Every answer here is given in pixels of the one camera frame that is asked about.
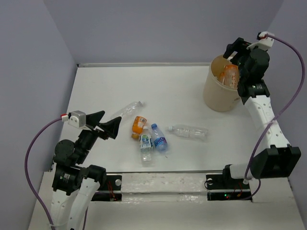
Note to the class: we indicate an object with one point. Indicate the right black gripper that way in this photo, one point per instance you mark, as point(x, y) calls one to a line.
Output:
point(239, 46)

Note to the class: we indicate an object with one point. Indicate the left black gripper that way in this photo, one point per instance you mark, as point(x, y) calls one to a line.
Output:
point(111, 127)

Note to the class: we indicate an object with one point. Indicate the orange tea bottle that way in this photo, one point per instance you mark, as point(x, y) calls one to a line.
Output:
point(231, 76)
point(222, 78)

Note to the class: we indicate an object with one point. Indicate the clear bottle white cap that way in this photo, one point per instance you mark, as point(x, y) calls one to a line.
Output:
point(189, 132)

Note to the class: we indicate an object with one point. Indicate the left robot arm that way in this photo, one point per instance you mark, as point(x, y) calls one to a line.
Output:
point(74, 186)

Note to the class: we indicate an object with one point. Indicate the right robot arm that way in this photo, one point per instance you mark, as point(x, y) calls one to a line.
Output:
point(273, 156)

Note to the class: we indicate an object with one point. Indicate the beige plastic bin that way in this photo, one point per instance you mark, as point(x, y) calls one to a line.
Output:
point(216, 95)

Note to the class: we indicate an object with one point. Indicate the clear crushed bottle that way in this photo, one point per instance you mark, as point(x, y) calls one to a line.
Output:
point(129, 111)

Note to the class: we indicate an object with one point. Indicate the orange juice bottle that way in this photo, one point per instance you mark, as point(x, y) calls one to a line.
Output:
point(137, 127)

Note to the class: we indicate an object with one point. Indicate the green label water bottle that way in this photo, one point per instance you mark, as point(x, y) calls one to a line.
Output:
point(146, 147)

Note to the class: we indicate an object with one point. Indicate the blue cap water bottle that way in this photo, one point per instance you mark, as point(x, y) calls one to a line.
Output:
point(159, 139)

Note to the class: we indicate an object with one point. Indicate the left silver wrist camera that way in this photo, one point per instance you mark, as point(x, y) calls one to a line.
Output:
point(77, 119)

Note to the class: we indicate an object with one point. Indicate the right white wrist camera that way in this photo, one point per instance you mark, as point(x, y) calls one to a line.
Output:
point(265, 41)

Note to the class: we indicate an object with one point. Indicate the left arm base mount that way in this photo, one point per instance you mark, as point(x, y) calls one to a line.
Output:
point(111, 190)

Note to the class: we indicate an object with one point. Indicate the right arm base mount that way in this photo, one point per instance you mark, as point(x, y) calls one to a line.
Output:
point(221, 189)

